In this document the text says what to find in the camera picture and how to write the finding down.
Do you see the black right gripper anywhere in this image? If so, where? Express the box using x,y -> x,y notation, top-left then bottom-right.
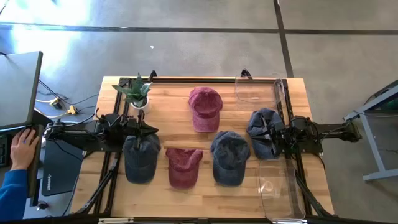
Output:
248,116 -> 299,157

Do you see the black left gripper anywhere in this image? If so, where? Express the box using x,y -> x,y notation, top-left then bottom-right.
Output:
123,109 -> 159,150

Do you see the blue denim baseball cap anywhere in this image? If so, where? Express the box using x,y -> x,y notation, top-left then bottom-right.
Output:
246,107 -> 284,160
210,130 -> 251,187
122,133 -> 162,184

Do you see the maroon baseball cap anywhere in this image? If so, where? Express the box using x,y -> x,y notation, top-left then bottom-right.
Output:
188,86 -> 224,134
165,147 -> 204,190

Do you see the clear plastic bin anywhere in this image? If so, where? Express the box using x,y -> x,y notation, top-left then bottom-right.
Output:
257,157 -> 307,222
234,74 -> 286,110

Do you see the person's forearm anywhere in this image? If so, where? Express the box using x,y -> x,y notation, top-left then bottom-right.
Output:
0,169 -> 29,222

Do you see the green plant in white pot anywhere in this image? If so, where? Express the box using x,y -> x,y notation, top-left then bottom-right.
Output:
111,73 -> 153,114

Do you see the grey desk top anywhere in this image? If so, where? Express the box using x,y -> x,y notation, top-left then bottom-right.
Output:
0,124 -> 44,206

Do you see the person's hand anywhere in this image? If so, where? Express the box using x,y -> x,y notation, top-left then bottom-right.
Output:
10,128 -> 40,171

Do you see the grey computer monitor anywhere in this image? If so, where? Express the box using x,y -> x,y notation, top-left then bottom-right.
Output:
0,51 -> 44,131

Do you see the black keyboard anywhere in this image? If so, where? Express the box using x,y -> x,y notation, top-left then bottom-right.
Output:
0,133 -> 9,169

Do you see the black aluminium table frame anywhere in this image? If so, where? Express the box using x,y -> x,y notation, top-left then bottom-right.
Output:
70,70 -> 336,224

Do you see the silver metal bracket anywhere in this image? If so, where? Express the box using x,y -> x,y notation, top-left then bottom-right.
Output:
273,218 -> 307,224
98,217 -> 134,224

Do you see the grey metal table frame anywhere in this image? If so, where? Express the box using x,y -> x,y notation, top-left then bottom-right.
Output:
343,79 -> 398,182

